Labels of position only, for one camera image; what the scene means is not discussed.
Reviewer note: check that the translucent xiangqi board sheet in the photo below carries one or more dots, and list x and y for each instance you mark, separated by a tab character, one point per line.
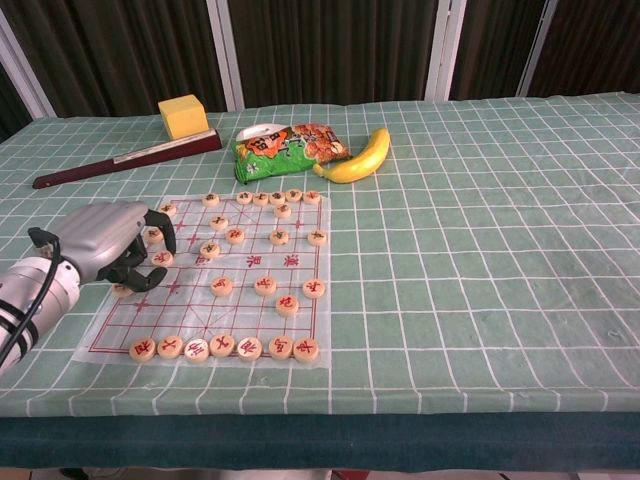
250	320

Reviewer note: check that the dark red folded fan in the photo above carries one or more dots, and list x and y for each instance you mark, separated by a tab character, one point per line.
125	159

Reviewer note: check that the dark white-framed partition panel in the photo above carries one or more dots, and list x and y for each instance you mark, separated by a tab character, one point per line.
590	45
10	100
340	45
125	50
495	45

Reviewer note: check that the yellow banana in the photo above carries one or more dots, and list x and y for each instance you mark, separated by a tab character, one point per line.
360	160

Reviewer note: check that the round wooden xiangqi piece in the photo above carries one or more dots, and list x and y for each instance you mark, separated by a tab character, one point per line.
152	235
265	285
260	198
283	210
170	346
316	237
142	349
313	288
169	206
221	286
210	200
306	349
248	348
161	258
293	195
276	198
219	222
120	291
196	350
222	345
287	305
281	346
279	236
244	197
210	249
311	197
235	235

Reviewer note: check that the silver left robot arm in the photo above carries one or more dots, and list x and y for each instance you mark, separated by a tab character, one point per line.
62	295

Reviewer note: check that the dark teal under cloth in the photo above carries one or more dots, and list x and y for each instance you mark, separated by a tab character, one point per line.
325	440

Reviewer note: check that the green checked tablecloth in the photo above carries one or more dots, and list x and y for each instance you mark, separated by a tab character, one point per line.
475	250

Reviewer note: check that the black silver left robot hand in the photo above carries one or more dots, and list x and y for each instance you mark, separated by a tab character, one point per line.
100	235

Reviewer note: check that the green orange snack bag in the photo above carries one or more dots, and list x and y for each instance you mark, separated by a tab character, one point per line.
280	152

